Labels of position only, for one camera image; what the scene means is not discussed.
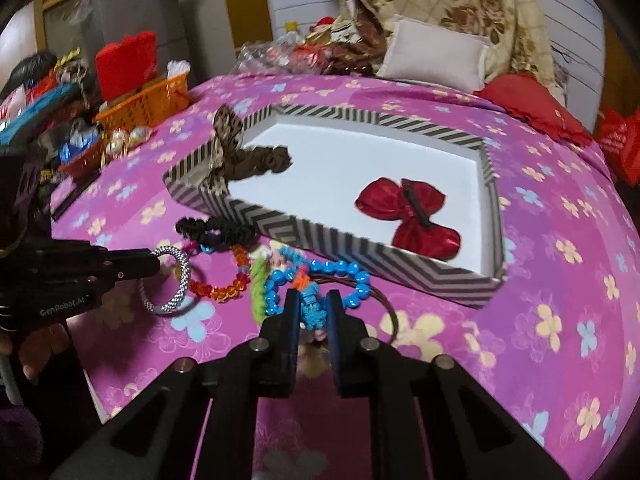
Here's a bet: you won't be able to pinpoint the grey refrigerator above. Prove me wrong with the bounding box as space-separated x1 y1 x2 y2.
80 0 195 88

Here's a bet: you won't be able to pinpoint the red ruffled cushion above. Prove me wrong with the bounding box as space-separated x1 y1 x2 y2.
471 73 597 149

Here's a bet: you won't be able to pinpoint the shell ornaments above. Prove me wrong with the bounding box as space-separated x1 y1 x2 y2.
101 126 154 162

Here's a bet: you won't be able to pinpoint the clear plastic bag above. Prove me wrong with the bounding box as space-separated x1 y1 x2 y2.
234 35 307 76

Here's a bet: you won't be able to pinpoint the blue bead bracelet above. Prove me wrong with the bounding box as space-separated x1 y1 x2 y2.
262 259 372 317

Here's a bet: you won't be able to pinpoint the red wrapped gifts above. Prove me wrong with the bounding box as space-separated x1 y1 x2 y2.
294 42 337 74

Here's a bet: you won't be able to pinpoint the pink floral bed sheet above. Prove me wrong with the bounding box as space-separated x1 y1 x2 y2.
50 71 640 480

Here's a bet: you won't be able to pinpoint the brown hair tie with button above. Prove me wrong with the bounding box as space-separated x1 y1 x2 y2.
309 272 402 343

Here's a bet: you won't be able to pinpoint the red shopping bag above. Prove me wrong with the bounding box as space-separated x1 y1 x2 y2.
596 106 640 187

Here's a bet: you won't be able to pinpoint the light blue pink bracelet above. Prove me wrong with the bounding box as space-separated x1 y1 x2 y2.
276 245 329 334

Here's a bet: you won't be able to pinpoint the white pillow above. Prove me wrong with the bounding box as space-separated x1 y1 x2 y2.
374 15 494 94

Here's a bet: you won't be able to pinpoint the red hat plush toy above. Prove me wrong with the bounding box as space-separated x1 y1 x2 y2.
309 16 352 37

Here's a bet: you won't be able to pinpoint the colourful plastic link bracelet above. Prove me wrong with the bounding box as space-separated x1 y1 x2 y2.
181 239 222 257

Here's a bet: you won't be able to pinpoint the striped cardboard box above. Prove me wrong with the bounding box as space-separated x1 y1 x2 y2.
162 102 507 309

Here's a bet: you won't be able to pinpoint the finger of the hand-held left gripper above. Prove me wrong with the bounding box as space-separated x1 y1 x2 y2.
95 247 162 268
82 265 162 292

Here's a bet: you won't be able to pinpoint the person's left hand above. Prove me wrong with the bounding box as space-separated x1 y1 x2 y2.
17 322 70 382

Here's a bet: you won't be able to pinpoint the red paper bag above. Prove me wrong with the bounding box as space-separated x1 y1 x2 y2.
94 31 160 104

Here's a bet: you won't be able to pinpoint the orange bead bracelet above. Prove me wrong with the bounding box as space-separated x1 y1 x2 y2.
187 245 252 307

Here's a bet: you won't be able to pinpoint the black scrunchie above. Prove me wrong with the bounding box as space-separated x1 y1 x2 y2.
175 216 259 254

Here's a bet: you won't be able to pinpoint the dark rounded bag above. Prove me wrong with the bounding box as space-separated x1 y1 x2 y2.
0 51 59 102

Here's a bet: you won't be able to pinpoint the brown spotted bow scrunchie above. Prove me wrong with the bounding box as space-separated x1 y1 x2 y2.
197 105 294 196

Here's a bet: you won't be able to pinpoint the red bow hair clip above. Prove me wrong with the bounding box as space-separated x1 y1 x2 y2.
354 176 462 262

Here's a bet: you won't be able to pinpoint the silver mesh bracelet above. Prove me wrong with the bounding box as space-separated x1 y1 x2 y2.
138 246 192 316

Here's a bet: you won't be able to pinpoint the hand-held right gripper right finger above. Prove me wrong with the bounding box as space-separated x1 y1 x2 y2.
327 291 571 480

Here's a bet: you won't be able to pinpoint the green bead bracelet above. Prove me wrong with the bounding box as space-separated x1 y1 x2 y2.
249 255 274 324

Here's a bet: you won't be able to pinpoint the orange plastic basket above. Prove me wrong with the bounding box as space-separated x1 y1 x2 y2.
94 71 192 134

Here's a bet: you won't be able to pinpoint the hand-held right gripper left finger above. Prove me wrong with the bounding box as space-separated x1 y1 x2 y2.
50 289 304 480

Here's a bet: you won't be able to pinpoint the small red basket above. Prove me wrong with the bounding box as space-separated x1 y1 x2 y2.
56 136 104 179

